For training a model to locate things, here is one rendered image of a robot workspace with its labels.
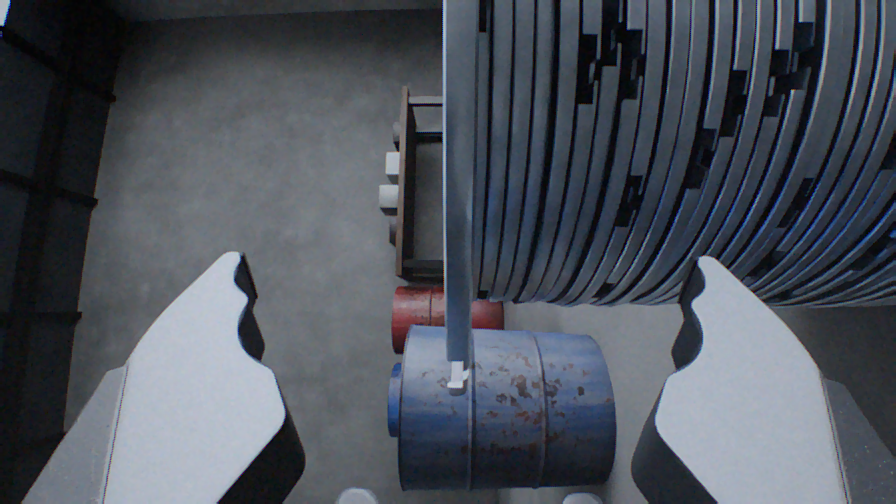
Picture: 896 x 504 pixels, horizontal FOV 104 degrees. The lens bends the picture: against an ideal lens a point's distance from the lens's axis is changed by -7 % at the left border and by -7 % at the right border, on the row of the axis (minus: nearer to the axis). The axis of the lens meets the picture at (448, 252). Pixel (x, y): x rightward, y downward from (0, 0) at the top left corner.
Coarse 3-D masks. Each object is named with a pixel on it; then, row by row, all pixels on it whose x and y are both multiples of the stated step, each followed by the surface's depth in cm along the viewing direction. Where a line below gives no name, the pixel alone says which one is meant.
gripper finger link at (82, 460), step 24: (120, 384) 7; (96, 408) 6; (120, 408) 6; (72, 432) 6; (96, 432) 6; (72, 456) 6; (96, 456) 5; (48, 480) 5; (72, 480) 5; (96, 480) 5
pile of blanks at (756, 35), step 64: (512, 0) 14; (576, 0) 14; (640, 0) 14; (704, 0) 14; (768, 0) 14; (832, 0) 13; (512, 64) 15; (576, 64) 14; (640, 64) 16; (704, 64) 14; (768, 64) 14; (832, 64) 14; (512, 128) 15; (576, 128) 15; (640, 128) 15; (704, 128) 16; (768, 128) 15; (832, 128) 15; (512, 192) 17; (576, 192) 17; (640, 192) 16; (704, 192) 16; (768, 192) 16; (832, 192) 16; (512, 256) 19; (576, 256) 19; (640, 256) 19; (768, 256) 20; (832, 256) 19
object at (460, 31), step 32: (448, 0) 8; (448, 32) 8; (448, 64) 8; (448, 96) 8; (448, 128) 9; (448, 160) 9; (448, 192) 9; (448, 224) 9; (448, 256) 10; (448, 288) 10; (448, 320) 11; (448, 352) 12; (448, 384) 15
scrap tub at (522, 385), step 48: (432, 336) 96; (480, 336) 97; (528, 336) 98; (576, 336) 99; (432, 384) 85; (480, 384) 85; (528, 384) 85; (576, 384) 85; (432, 432) 81; (480, 432) 81; (528, 432) 82; (576, 432) 82; (432, 480) 85; (480, 480) 85; (528, 480) 85; (576, 480) 85
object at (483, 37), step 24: (480, 0) 20; (480, 24) 20; (480, 48) 14; (480, 72) 15; (480, 96) 15; (480, 120) 15; (480, 144) 16; (480, 168) 16; (480, 192) 17; (480, 216) 17; (480, 240) 18; (480, 264) 20
